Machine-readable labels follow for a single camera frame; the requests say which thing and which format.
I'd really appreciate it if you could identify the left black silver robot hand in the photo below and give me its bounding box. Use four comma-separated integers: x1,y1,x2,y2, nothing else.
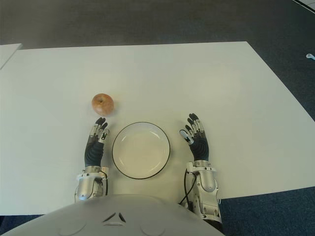
84,117,111,168

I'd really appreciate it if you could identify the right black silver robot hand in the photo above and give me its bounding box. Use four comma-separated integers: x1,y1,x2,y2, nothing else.
179,113,210,162

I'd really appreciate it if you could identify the red yellow apple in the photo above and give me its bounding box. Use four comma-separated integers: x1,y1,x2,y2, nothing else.
92,93,115,117

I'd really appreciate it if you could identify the white plate with black rim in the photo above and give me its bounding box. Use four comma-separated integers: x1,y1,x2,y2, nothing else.
112,121,171,179

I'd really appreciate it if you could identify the grey robot torso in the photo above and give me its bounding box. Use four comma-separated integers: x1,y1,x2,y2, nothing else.
0,193,226,236

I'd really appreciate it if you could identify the white side table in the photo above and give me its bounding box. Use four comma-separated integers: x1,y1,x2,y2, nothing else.
0,43,23,70

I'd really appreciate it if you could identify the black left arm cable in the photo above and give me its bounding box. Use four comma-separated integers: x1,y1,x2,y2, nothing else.
99,168,109,197

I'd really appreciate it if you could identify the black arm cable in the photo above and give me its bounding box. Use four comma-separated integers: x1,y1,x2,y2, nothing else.
178,171,197,205
99,168,109,197

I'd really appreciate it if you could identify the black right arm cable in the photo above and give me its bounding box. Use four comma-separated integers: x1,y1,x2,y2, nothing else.
178,171,197,205

